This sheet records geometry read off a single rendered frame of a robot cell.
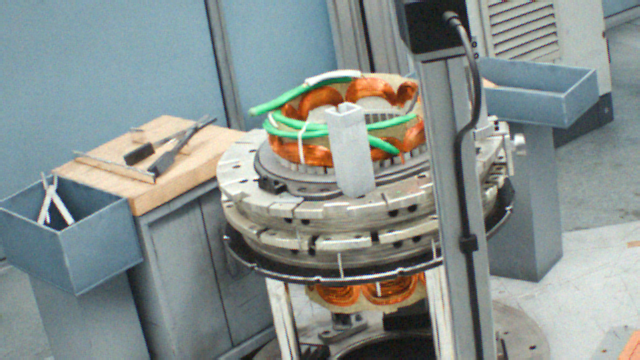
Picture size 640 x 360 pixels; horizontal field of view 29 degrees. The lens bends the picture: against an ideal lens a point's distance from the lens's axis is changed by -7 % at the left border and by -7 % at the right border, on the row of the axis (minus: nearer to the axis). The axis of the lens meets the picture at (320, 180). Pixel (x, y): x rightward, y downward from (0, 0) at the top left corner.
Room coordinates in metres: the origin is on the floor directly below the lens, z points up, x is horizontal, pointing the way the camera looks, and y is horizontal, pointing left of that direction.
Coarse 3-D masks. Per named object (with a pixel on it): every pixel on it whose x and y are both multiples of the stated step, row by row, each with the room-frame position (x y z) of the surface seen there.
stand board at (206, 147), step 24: (168, 120) 1.64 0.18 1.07; (120, 144) 1.58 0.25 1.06; (168, 144) 1.55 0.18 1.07; (192, 144) 1.53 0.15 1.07; (216, 144) 1.52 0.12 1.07; (72, 168) 1.53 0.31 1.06; (96, 168) 1.51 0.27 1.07; (144, 168) 1.48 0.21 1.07; (168, 168) 1.47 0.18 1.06; (192, 168) 1.45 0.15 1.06; (120, 192) 1.42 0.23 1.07; (144, 192) 1.40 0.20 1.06; (168, 192) 1.43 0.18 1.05
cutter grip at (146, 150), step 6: (144, 144) 1.50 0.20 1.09; (150, 144) 1.50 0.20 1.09; (132, 150) 1.50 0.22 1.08; (138, 150) 1.50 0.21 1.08; (144, 150) 1.50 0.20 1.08; (150, 150) 1.50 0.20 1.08; (126, 156) 1.49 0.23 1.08; (132, 156) 1.49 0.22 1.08; (138, 156) 1.50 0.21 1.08; (144, 156) 1.50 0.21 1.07; (126, 162) 1.49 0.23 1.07; (132, 162) 1.49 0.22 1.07
